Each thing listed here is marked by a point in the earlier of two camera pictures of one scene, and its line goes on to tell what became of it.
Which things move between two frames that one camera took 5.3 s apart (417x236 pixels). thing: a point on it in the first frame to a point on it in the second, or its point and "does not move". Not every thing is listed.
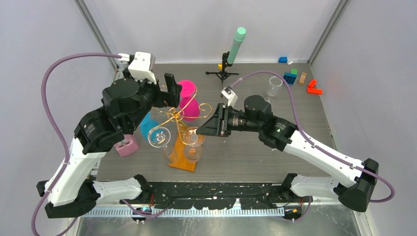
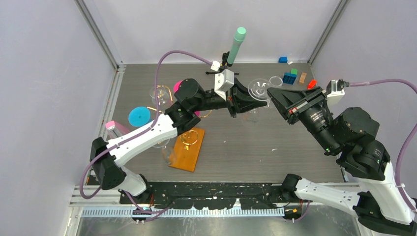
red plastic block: (312, 90) does not move
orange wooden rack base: (185, 150) does not move
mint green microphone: (238, 39) does not move
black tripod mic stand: (223, 75) does not move
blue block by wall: (282, 59) does not move
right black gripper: (217, 125) to (291, 102)
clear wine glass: (193, 143) to (257, 90)
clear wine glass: (275, 84) does not move
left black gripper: (170, 98) to (238, 99)
